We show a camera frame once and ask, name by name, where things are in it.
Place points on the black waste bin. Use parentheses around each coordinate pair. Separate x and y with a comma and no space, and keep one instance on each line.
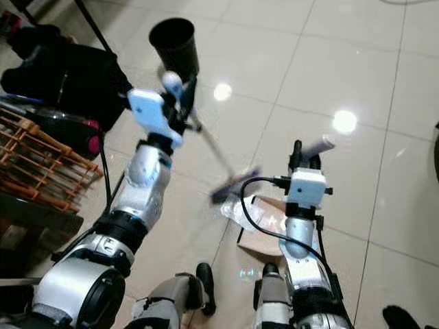
(175,44)

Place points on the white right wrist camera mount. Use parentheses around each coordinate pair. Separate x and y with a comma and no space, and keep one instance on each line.
(307,186)

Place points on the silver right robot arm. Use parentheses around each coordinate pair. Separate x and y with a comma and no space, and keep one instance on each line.
(302,257)

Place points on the robot right leg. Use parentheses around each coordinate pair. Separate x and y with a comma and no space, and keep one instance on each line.
(271,301)

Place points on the black shoe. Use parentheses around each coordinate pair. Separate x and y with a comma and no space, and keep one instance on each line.
(403,318)

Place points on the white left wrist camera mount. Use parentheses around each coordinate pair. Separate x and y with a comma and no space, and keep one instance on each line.
(151,110)

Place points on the orange wooden rack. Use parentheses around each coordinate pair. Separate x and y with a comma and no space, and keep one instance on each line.
(41,164)

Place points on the black stand pole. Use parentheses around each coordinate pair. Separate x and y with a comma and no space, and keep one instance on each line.
(95,27)

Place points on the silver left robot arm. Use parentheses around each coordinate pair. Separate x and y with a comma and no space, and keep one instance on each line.
(140,181)

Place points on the black and red vacuum cleaner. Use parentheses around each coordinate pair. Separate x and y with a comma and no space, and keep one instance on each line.
(79,133)

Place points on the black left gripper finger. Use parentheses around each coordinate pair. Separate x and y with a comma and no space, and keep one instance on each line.
(188,92)

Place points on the small red and black item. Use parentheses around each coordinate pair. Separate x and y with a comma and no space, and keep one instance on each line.
(11,23)

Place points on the clear crumpled plastic bottle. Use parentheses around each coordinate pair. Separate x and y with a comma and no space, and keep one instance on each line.
(240,211)

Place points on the robot leg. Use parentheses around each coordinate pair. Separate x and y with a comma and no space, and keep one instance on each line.
(206,288)
(271,301)

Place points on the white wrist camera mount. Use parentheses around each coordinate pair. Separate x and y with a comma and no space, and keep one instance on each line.
(307,186)
(151,110)

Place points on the black fabric bag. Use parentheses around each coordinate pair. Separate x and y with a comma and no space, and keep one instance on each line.
(68,79)

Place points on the dark low table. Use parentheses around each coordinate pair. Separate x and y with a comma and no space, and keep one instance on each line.
(20,216)

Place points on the robot left leg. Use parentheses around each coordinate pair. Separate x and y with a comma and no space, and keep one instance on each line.
(206,288)

